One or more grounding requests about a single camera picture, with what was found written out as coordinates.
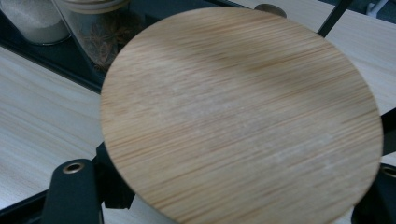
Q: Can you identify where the round table cable grommet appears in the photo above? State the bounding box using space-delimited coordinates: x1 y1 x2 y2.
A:
253 3 288 19

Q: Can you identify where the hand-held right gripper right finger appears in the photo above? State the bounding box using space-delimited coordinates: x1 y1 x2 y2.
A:
378 107 396 157

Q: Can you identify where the glass shaker jar metal lid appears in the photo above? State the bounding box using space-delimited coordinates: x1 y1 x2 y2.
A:
0 0 71 45

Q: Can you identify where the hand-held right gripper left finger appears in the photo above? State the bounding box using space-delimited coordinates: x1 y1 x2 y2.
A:
92 142 136 210

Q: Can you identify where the grey metal frame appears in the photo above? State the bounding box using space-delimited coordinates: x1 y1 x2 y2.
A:
365 0 393 17

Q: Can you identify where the bamboo lid glass jar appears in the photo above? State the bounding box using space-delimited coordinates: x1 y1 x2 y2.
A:
52 0 148 74

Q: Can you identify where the cork cylinder container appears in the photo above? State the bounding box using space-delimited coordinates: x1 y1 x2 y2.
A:
99 7 385 224

